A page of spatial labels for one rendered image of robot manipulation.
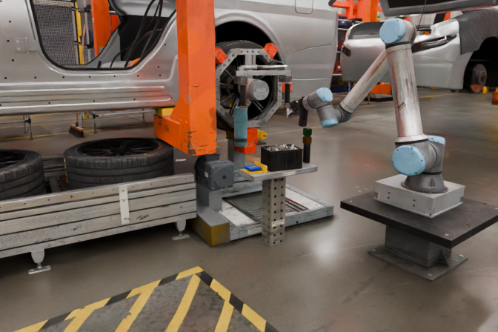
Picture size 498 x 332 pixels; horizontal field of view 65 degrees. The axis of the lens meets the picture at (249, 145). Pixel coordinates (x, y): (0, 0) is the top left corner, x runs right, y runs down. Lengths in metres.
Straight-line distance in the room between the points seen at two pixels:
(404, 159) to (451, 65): 2.89
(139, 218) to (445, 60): 3.59
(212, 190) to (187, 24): 1.03
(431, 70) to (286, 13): 2.15
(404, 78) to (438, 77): 2.79
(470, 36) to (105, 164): 3.91
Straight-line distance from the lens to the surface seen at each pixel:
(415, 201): 2.14
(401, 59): 1.99
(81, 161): 2.39
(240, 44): 2.78
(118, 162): 2.30
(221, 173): 2.48
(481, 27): 4.99
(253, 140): 2.78
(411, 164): 1.97
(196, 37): 2.16
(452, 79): 4.81
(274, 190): 2.19
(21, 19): 2.54
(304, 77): 3.19
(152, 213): 2.31
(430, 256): 2.23
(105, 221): 2.26
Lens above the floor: 1.05
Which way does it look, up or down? 12 degrees down
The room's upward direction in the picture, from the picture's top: straight up
